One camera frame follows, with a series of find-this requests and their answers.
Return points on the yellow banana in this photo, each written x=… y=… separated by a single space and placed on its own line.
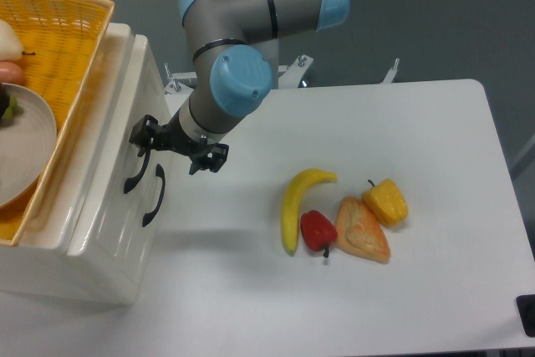
x=291 y=203

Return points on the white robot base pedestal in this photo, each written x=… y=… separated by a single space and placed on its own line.
x=282 y=78

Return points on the red bell pepper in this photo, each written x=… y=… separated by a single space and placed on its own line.
x=319 y=234

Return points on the white drawer cabinet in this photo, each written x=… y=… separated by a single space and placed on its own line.
x=40 y=263

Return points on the black drawer handle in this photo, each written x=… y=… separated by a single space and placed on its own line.
x=132 y=182
x=150 y=216

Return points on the white pear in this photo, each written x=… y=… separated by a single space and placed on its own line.
x=11 y=48

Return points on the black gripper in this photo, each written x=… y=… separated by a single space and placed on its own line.
x=147 y=135

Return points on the yellow bell pepper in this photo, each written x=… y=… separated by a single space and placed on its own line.
x=386 y=201

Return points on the triangular pastry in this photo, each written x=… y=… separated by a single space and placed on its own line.
x=359 y=232

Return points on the yellow woven basket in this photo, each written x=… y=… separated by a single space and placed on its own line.
x=64 y=36

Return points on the black corner object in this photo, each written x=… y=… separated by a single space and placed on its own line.
x=526 y=308

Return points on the black top drawer handle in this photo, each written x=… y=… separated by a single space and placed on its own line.
x=132 y=182

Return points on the black lower drawer handle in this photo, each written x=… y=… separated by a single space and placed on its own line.
x=150 y=216

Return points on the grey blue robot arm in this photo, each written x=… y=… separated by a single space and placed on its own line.
x=233 y=77

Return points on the metal table frame bracket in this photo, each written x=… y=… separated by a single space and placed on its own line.
x=181 y=83

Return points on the pink sausage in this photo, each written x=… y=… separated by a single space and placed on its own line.
x=11 y=73

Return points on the white drawer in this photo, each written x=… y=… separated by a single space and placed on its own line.
x=109 y=229

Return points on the grey plate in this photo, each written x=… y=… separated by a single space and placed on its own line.
x=27 y=142

